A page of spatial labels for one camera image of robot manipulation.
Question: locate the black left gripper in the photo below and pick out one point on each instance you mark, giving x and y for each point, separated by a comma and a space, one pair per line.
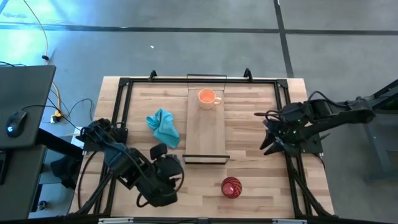
155, 189

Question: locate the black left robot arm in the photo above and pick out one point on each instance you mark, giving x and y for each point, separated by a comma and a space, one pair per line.
118, 155

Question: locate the dark grey low desk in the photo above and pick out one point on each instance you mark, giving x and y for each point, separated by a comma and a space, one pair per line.
18, 186

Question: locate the black aluminium table frame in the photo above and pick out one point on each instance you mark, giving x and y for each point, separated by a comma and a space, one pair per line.
155, 81

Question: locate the black table clamp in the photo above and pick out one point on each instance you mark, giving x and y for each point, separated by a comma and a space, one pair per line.
247, 74
152, 75

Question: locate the silver bracket plate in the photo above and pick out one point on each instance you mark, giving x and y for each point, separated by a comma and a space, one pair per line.
289, 221
115, 221

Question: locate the black caster wheel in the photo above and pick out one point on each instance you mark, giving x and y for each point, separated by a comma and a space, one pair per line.
42, 205

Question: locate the white box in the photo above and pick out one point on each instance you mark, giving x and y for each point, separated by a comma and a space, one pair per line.
76, 141

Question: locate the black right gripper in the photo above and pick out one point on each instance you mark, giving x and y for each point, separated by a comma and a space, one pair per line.
289, 121

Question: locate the wooden tray with black frame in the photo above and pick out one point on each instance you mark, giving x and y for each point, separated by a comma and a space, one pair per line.
205, 133

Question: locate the black bag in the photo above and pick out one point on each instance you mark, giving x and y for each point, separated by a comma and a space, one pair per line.
65, 171

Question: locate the grey metal stand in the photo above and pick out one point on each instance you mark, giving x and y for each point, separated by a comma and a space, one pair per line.
379, 149

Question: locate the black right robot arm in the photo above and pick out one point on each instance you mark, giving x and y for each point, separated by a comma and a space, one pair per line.
342, 116

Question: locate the black computer mouse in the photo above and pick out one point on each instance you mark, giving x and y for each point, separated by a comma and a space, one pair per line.
16, 124

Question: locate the yellow power plug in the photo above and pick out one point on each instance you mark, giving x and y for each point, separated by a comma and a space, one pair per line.
57, 117

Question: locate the teal cloth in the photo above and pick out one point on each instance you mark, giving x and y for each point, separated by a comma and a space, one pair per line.
164, 127

